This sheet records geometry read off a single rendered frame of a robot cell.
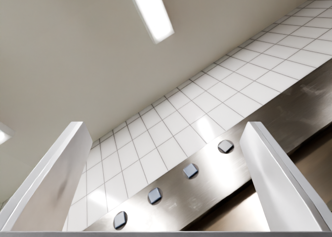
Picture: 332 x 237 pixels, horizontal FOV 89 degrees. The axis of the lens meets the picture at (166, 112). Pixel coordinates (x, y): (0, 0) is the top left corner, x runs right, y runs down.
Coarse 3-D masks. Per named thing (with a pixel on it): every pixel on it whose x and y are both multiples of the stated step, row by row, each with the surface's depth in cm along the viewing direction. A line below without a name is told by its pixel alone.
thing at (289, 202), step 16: (256, 128) 10; (240, 144) 11; (256, 144) 9; (272, 144) 9; (256, 160) 9; (272, 160) 8; (288, 160) 8; (256, 176) 9; (272, 176) 8; (288, 176) 7; (272, 192) 8; (288, 192) 7; (304, 192) 6; (272, 208) 8; (288, 208) 7; (304, 208) 6; (320, 208) 6; (272, 224) 8; (288, 224) 7; (304, 224) 6; (320, 224) 6
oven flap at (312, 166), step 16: (320, 144) 57; (304, 160) 55; (320, 160) 53; (304, 176) 51; (320, 176) 49; (240, 192) 58; (256, 192) 55; (320, 192) 46; (224, 208) 56; (240, 208) 54; (256, 208) 51; (208, 224) 55; (224, 224) 52; (240, 224) 50; (256, 224) 48
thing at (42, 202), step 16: (80, 128) 10; (64, 144) 9; (80, 144) 10; (48, 160) 8; (64, 160) 8; (80, 160) 10; (32, 176) 7; (48, 176) 7; (64, 176) 8; (80, 176) 10; (16, 192) 6; (32, 192) 6; (48, 192) 7; (64, 192) 8; (16, 208) 6; (32, 208) 6; (48, 208) 7; (64, 208) 8; (0, 224) 6; (16, 224) 6; (32, 224) 6; (48, 224) 7
